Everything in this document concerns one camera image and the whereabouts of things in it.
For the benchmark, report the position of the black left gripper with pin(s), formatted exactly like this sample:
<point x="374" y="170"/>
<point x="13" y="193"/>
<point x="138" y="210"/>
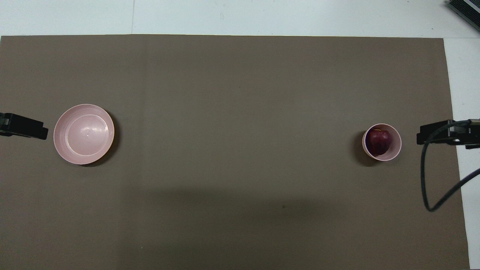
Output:
<point x="3" y="124"/>

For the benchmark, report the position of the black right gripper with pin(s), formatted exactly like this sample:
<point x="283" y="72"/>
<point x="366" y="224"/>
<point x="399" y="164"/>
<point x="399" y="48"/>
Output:
<point x="467" y="135"/>

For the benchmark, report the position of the dark red apple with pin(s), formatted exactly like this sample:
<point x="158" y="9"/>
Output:
<point x="379" y="141"/>

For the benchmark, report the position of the pink bowl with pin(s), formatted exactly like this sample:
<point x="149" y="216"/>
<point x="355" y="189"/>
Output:
<point x="396" y="148"/>

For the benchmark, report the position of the pink plate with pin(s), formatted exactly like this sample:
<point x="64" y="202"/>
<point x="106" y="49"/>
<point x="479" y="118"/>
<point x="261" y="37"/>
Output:
<point x="84" y="134"/>

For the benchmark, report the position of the grey ribbed device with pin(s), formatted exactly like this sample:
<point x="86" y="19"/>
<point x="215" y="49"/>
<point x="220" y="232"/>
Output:
<point x="465" y="10"/>

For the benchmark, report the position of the brown table mat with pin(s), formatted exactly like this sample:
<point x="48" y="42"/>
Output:
<point x="240" y="112"/>

